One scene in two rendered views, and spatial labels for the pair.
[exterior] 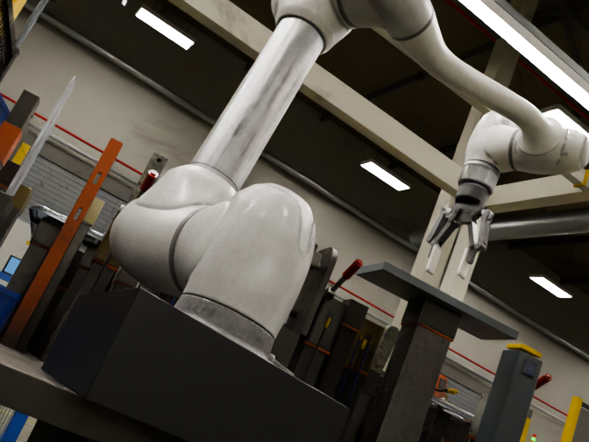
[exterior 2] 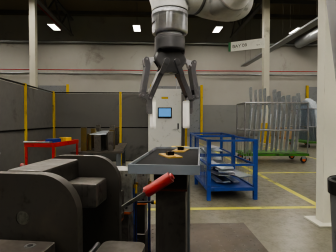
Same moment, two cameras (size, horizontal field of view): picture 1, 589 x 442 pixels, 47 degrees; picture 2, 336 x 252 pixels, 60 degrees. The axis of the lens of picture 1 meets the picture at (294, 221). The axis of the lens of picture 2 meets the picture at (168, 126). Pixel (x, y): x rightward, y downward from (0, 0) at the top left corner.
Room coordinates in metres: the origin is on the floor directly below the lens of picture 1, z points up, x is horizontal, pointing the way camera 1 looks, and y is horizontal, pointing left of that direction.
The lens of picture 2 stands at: (1.26, 0.31, 1.25)
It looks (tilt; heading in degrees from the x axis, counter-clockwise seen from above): 1 degrees down; 291
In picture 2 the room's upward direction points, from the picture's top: straight up
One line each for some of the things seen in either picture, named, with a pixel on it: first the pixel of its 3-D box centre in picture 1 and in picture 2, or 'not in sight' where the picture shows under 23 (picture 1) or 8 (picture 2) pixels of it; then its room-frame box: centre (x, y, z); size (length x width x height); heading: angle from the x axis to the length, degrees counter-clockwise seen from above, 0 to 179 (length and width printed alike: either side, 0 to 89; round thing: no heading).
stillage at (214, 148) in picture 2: not in sight; (210, 154); (2.71, -6.10, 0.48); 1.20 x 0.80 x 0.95; 112
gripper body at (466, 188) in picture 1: (468, 206); (169, 54); (1.52, -0.37, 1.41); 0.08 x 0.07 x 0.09; 40
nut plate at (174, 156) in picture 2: not in sight; (170, 153); (1.52, -0.37, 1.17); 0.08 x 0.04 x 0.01; 130
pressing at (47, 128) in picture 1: (42, 138); not in sight; (1.61, 0.64, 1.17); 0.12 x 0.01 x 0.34; 15
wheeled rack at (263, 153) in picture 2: not in sight; (270, 131); (1.52, -9.13, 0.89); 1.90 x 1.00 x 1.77; 22
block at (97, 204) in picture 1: (59, 272); not in sight; (1.52, 0.43, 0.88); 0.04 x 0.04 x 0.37; 15
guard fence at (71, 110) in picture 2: not in sight; (120, 129); (5.22, -6.48, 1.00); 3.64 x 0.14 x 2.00; 24
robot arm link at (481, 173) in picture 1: (478, 180); (169, 25); (1.52, -0.37, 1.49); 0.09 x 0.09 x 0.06
